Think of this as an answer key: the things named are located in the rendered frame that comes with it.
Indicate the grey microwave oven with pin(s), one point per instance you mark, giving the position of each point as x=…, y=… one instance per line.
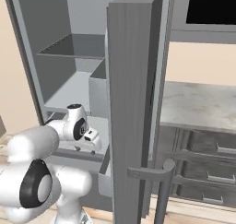
x=209, y=9

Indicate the grey fridge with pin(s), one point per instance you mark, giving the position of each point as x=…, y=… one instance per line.
x=52, y=68

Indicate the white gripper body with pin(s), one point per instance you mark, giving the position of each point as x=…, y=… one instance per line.
x=93, y=144

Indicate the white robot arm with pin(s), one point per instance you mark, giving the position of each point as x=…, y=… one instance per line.
x=33, y=141

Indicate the grey fridge shelf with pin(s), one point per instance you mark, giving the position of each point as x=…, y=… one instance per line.
x=76, y=48

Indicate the grey fridge door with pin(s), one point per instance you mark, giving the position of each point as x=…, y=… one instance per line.
x=129, y=89

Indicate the grey fridge door bin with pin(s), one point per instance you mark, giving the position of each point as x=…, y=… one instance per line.
x=105, y=178
x=97, y=92

